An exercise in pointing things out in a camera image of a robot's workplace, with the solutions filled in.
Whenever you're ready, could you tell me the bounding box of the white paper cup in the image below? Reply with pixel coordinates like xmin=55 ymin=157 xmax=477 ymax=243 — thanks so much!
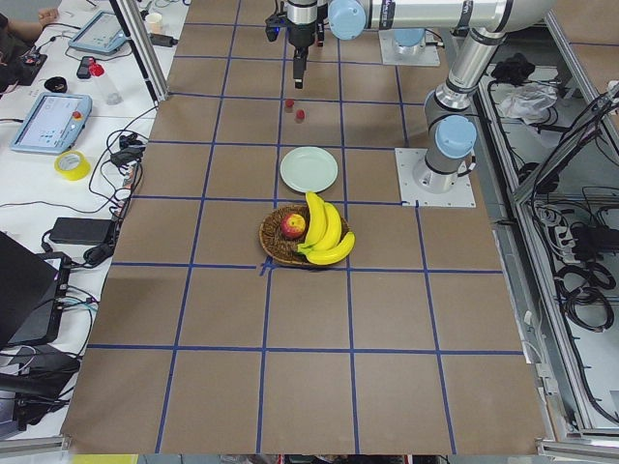
xmin=145 ymin=12 xmax=163 ymax=34

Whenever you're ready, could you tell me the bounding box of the black power adapter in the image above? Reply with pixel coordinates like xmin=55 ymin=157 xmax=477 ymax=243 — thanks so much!
xmin=49 ymin=217 xmax=114 ymax=246

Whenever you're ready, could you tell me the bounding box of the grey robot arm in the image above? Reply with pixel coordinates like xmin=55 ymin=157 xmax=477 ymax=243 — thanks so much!
xmin=393 ymin=28 xmax=426 ymax=53
xmin=282 ymin=1 xmax=554 ymax=186

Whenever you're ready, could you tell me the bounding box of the yellow tape roll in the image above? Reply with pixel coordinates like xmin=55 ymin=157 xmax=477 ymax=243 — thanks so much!
xmin=54 ymin=150 xmax=91 ymax=182

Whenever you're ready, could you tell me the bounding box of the red capped clear bottle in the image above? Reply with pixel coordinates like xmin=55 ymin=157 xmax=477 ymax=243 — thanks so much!
xmin=88 ymin=59 xmax=123 ymax=105

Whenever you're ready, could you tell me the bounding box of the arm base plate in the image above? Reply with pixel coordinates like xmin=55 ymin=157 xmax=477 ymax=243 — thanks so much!
xmin=395 ymin=148 xmax=476 ymax=208
xmin=379 ymin=28 xmax=440 ymax=67

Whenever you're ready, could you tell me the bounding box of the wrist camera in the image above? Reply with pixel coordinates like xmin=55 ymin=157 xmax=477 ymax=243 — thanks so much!
xmin=265 ymin=13 xmax=287 ymax=43

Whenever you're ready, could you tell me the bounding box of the aluminium frame post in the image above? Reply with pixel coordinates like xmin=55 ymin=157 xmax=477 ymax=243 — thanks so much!
xmin=109 ymin=0 xmax=168 ymax=103

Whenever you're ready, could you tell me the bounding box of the blue teach pendant far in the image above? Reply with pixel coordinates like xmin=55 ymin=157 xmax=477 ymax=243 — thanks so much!
xmin=69 ymin=11 xmax=127 ymax=55

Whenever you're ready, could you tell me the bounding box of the red apple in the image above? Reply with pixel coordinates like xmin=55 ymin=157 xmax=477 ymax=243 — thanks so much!
xmin=280 ymin=213 xmax=307 ymax=240

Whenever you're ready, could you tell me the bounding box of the blue teach pendant near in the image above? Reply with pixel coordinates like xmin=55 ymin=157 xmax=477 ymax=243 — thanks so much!
xmin=10 ymin=92 xmax=93 ymax=155

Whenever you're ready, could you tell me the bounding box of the yellow banana bunch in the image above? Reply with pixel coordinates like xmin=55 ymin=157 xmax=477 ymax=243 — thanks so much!
xmin=297 ymin=191 xmax=356 ymax=266

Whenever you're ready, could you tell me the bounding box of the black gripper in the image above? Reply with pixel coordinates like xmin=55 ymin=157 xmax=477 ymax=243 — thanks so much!
xmin=288 ymin=19 xmax=325 ymax=89

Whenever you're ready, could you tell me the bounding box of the brown wicker basket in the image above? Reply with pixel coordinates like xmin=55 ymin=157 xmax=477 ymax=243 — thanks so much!
xmin=259 ymin=202 xmax=351 ymax=266

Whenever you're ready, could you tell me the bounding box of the blue teach pendant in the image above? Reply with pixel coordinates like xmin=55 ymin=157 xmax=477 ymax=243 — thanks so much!
xmin=69 ymin=11 xmax=127 ymax=55
xmin=10 ymin=92 xmax=93 ymax=155

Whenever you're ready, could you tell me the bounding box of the black phone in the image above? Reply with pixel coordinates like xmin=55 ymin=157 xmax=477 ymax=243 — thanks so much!
xmin=76 ymin=56 xmax=96 ymax=80

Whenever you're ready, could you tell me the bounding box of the light green plate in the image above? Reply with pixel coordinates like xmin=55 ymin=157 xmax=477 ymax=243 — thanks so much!
xmin=280 ymin=146 xmax=339 ymax=193

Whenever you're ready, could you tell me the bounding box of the black laptop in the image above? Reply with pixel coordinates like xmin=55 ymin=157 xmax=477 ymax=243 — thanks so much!
xmin=1 ymin=234 xmax=70 ymax=348

